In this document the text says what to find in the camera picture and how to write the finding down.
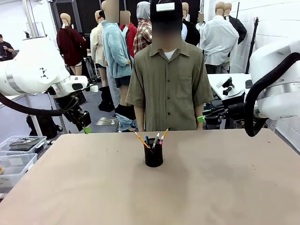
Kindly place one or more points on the mannequin in black white jacket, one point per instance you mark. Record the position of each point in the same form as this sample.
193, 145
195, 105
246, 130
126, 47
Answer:
239, 28

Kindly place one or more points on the person's left forearm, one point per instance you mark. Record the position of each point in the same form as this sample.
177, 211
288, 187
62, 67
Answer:
199, 111

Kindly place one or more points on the black backpack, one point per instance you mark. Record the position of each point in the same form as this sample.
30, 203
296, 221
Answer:
44, 126

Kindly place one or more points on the black tripod stand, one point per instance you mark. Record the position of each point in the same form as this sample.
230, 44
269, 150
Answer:
252, 44

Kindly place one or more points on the black boots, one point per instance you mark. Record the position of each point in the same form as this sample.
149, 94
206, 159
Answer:
106, 98

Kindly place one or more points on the white pen with pink tip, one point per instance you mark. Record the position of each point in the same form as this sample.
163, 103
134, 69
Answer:
161, 140

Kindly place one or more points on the mannequin in red jacket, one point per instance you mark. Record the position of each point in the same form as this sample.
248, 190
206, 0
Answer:
131, 32

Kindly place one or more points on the person in olive shirt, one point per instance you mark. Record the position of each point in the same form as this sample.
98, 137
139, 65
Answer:
167, 82

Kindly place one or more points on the mannequin in black coat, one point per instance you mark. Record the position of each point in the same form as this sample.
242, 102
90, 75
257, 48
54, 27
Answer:
191, 32

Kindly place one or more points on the black cap with white patch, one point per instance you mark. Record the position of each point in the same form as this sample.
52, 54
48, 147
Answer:
165, 12

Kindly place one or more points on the mannequin in plaid hooded shirt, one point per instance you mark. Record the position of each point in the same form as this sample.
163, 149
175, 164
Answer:
143, 32

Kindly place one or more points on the person's right forearm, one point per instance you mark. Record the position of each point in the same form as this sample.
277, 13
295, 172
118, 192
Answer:
140, 117

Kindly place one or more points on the clear plastic bin with tools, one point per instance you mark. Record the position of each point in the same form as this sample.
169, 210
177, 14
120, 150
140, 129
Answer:
23, 143

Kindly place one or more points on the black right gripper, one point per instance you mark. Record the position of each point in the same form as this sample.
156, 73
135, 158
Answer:
215, 118

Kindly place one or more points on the yellow pencil with red eraser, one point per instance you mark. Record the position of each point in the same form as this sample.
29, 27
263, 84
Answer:
141, 140

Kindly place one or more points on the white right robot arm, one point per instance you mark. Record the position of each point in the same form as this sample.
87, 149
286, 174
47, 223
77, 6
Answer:
276, 77

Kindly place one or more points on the white background table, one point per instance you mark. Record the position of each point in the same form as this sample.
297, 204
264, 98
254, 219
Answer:
239, 82

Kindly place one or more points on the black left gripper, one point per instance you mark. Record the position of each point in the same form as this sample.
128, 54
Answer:
79, 117

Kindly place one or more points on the black marker with blue cap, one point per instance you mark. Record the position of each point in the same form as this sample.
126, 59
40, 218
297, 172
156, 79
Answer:
147, 139

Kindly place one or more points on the mannequin in cream jacket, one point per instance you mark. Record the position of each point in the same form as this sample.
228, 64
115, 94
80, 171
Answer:
96, 44

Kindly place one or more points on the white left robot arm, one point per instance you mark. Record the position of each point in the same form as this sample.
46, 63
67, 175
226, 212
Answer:
30, 68

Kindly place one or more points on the mannequin in white shirt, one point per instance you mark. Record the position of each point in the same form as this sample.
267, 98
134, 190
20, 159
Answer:
218, 39

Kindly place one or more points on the black device on white base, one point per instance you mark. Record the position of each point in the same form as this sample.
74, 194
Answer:
229, 87

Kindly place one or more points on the grey white pen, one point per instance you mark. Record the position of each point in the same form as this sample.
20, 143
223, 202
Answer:
155, 140

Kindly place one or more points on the man in black t-shirt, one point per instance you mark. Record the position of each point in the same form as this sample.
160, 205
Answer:
5, 48

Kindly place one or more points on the orange yellow pencil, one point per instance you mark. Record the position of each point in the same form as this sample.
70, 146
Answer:
165, 133

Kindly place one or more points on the mannequin in light blue fleece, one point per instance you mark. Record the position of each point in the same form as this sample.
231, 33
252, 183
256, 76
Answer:
116, 51

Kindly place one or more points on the black mesh pen holder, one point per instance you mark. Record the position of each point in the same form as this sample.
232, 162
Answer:
153, 157

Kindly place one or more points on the mannequin in maroon sweater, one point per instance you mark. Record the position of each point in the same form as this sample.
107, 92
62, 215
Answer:
70, 44

